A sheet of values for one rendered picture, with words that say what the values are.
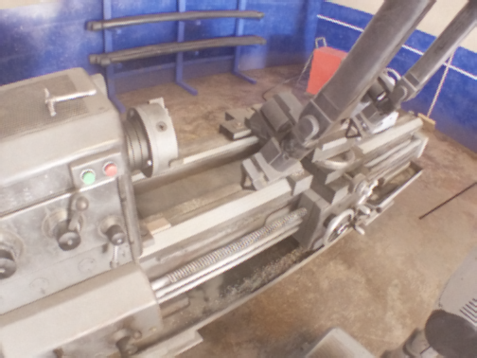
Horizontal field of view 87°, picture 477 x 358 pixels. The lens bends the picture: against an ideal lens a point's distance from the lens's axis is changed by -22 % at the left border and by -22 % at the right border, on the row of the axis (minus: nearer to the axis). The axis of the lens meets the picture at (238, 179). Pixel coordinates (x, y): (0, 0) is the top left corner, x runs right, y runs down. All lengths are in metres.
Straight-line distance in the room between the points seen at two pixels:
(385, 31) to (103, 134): 0.61
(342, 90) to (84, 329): 0.92
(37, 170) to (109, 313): 0.50
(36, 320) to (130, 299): 0.30
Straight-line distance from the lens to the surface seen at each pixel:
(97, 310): 1.01
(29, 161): 0.73
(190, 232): 1.12
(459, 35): 0.90
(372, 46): 0.48
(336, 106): 0.52
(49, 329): 1.03
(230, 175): 1.55
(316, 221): 1.42
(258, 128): 0.67
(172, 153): 1.02
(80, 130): 0.75
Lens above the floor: 1.66
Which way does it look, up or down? 38 degrees down
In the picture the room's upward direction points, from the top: 7 degrees clockwise
